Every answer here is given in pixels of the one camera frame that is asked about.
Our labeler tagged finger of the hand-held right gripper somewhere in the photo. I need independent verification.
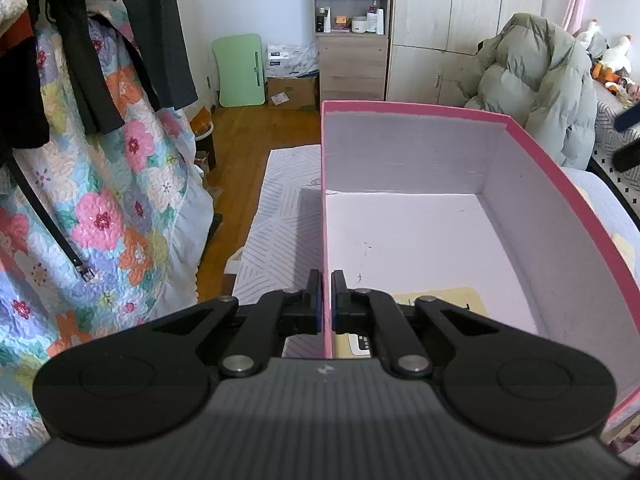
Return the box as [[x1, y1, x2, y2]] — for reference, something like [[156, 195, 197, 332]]
[[612, 141, 640, 174], [615, 106, 640, 134]]

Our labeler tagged red garment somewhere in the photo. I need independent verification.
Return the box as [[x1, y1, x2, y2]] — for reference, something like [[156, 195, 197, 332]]
[[0, 10, 37, 57]]

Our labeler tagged white plastic bag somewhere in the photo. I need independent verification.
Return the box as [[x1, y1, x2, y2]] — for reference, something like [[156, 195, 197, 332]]
[[291, 44, 321, 77]]

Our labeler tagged light wooden wardrobe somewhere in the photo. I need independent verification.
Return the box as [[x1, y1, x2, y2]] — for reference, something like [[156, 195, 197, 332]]
[[385, 0, 547, 109]]

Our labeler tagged black hanging coat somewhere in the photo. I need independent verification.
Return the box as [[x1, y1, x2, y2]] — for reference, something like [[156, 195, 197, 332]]
[[0, 35, 52, 152]]

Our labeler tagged white printed carton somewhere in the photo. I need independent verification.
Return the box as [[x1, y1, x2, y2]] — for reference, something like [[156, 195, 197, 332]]
[[266, 43, 302, 79]]

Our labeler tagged black belt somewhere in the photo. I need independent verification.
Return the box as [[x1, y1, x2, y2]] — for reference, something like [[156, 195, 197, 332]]
[[0, 147, 98, 285]]

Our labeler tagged waste bin with orange bag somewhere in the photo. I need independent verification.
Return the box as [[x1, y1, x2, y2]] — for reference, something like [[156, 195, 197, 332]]
[[191, 106, 217, 172]]

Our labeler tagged grey-green puffer jacket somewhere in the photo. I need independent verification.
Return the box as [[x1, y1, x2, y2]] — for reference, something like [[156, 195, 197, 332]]
[[456, 12, 599, 169]]

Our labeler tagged pink cardboard box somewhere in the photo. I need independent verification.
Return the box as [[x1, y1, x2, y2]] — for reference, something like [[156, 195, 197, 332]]
[[320, 100, 640, 428]]

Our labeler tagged grey white plush toy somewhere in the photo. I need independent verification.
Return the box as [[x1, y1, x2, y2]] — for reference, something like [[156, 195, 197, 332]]
[[574, 19, 610, 59]]

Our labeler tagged brown cardboard box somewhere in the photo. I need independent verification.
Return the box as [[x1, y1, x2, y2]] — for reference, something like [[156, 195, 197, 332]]
[[267, 75, 321, 112]]

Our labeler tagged wooden shelf cabinet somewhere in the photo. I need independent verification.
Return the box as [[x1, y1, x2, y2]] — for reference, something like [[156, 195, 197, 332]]
[[312, 0, 392, 103]]

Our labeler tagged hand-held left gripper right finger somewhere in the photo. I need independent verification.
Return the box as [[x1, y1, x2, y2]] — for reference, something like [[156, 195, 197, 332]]
[[331, 269, 501, 380]]

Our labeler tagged yellowed remote control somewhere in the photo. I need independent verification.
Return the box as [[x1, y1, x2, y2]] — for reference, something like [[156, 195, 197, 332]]
[[334, 286, 492, 361]]

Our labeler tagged lavender blanket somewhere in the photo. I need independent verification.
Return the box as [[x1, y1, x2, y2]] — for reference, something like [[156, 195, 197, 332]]
[[559, 165, 640, 282]]

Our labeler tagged floral quilt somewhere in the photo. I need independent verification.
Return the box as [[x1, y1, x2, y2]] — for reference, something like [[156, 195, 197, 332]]
[[0, 7, 227, 467]]

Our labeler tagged white goose plush toy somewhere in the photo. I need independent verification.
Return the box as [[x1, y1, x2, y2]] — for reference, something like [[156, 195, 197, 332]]
[[599, 34, 635, 77]]

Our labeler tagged patterned floor mat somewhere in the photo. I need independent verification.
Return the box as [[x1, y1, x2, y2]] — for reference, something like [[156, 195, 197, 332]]
[[231, 144, 324, 307]]

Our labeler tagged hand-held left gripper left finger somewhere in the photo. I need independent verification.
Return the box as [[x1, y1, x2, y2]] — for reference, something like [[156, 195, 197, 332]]
[[150, 269, 323, 378]]

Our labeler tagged patterned bed sheet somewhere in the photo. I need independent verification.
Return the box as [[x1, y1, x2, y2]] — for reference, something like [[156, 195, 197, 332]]
[[589, 79, 640, 202]]

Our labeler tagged black hanging garment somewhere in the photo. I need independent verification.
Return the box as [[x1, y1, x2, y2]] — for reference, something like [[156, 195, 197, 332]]
[[22, 0, 126, 137]]

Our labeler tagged green folding table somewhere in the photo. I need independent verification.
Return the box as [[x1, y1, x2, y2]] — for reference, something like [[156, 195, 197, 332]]
[[210, 33, 266, 109]]

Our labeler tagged dark grey hanging garment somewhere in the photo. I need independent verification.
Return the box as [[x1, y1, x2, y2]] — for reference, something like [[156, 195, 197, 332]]
[[109, 0, 201, 112]]

